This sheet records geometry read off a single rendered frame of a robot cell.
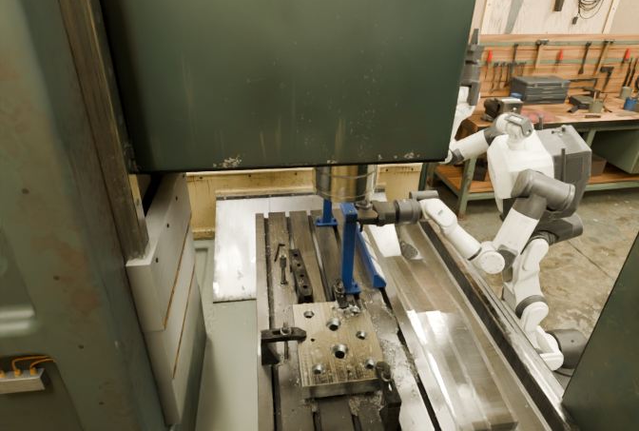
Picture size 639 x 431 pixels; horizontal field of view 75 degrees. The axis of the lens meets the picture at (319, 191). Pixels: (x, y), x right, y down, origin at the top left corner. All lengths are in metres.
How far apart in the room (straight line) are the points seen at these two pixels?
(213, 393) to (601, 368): 1.18
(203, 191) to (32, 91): 1.61
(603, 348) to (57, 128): 1.29
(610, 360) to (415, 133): 0.78
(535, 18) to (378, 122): 3.59
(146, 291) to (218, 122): 0.36
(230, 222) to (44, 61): 1.57
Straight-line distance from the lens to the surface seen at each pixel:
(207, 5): 0.80
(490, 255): 1.50
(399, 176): 2.29
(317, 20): 0.80
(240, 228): 2.10
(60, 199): 0.70
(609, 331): 1.32
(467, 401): 1.56
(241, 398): 1.62
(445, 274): 2.06
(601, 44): 4.77
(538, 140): 1.70
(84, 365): 0.92
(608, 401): 1.40
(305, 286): 1.47
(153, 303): 0.94
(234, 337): 1.79
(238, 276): 1.97
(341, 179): 0.96
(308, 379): 1.18
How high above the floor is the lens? 1.93
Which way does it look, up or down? 29 degrees down
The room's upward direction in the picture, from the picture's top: 1 degrees clockwise
